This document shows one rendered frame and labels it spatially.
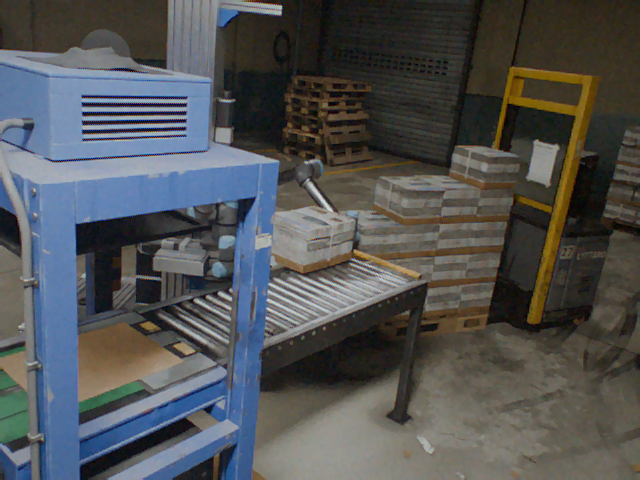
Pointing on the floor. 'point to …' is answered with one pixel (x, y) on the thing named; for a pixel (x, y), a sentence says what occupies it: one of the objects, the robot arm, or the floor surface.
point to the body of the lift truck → (524, 233)
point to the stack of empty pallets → (312, 102)
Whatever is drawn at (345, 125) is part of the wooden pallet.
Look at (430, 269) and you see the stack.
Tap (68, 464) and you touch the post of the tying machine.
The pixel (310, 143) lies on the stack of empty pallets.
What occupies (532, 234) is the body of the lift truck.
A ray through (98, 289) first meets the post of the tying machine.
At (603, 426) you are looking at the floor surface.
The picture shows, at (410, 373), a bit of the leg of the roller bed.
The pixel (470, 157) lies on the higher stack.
